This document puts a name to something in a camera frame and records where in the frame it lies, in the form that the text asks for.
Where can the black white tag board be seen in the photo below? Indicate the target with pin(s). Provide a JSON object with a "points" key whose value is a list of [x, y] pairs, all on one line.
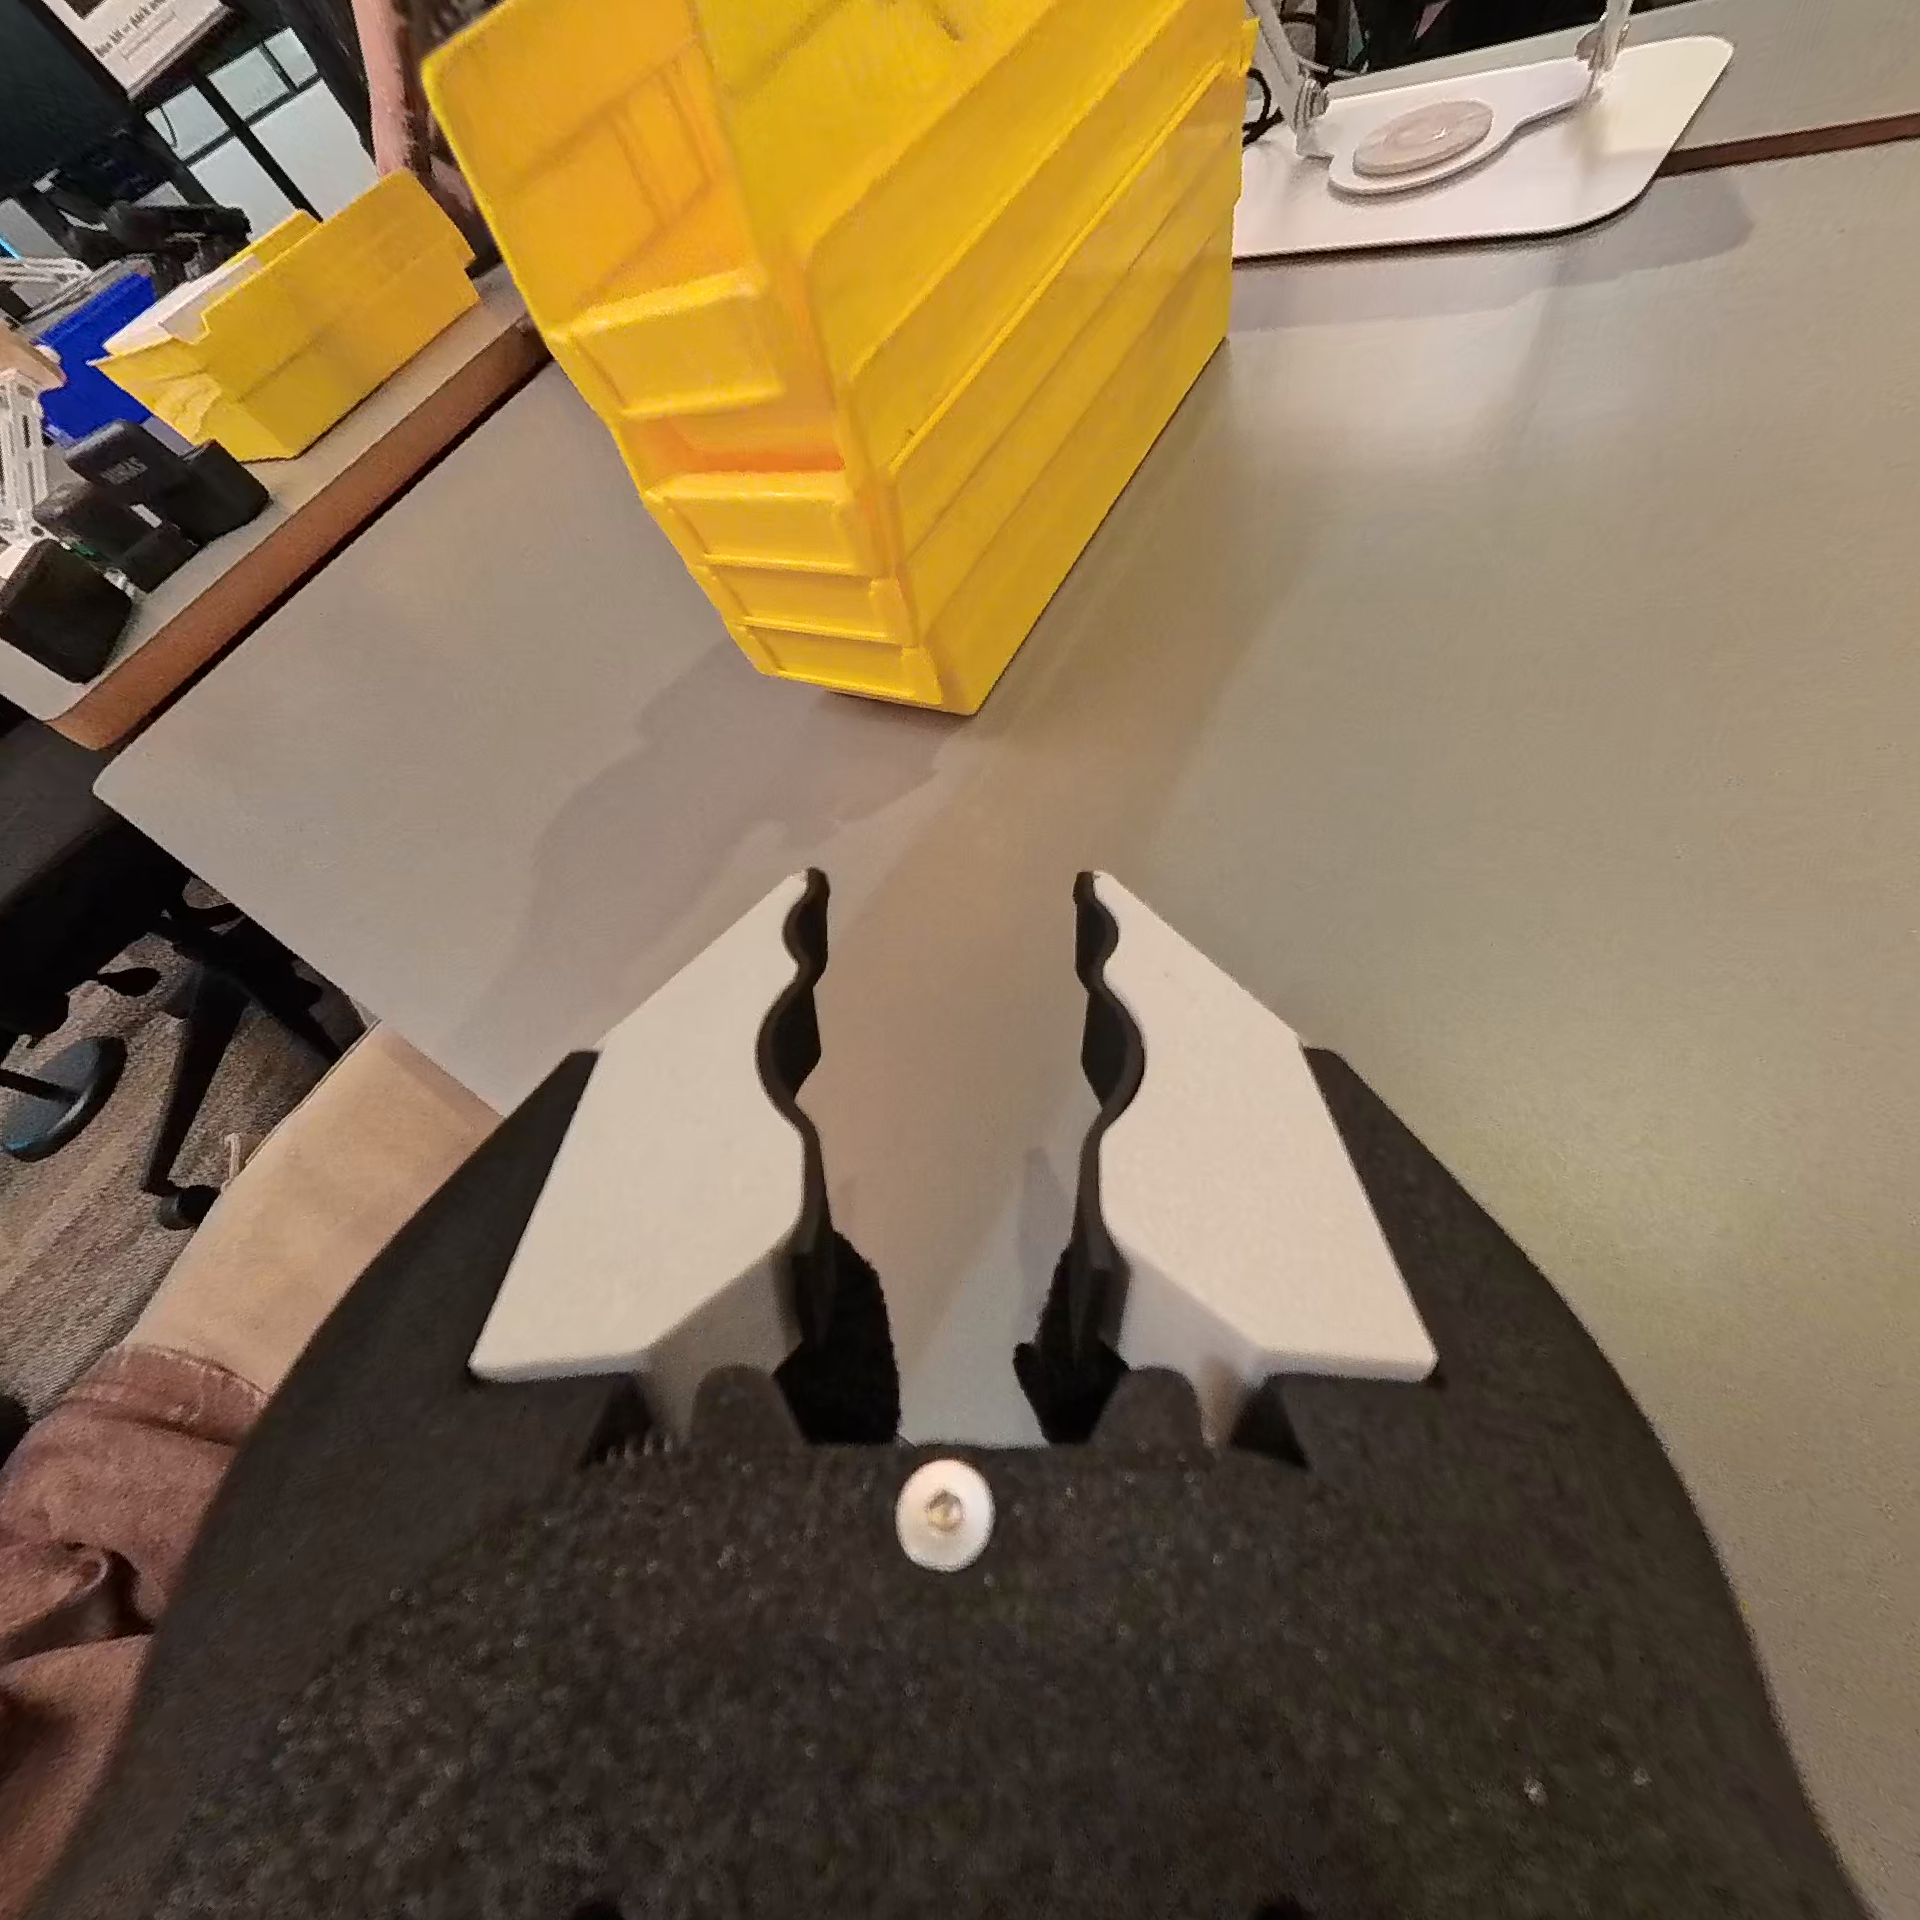
{"points": [[149, 38]]}

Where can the white jointed stand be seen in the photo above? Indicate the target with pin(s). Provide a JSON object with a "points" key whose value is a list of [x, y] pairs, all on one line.
{"points": [[26, 453]]}

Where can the person's beige trousers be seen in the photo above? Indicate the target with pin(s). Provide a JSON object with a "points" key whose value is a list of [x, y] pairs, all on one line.
{"points": [[299, 1199]]}

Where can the blue plastic bin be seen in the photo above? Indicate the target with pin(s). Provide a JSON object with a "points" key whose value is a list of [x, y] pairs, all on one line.
{"points": [[89, 344]]}

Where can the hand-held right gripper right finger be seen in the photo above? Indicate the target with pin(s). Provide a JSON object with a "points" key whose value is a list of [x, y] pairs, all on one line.
{"points": [[1262, 1199]]}

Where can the black case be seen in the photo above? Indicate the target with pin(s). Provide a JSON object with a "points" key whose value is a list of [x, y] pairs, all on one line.
{"points": [[59, 610], [164, 482]]}

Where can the black office chair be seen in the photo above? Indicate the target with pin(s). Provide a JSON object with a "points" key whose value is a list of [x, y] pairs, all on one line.
{"points": [[89, 897]]}

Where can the black computer monitor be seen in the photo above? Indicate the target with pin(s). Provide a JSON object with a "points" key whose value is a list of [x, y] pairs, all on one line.
{"points": [[52, 90]]}

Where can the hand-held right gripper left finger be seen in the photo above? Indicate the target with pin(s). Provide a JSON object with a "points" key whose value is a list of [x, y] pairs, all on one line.
{"points": [[645, 1199]]}

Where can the grey desk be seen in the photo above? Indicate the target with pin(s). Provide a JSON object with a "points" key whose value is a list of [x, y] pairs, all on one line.
{"points": [[1430, 680]]}

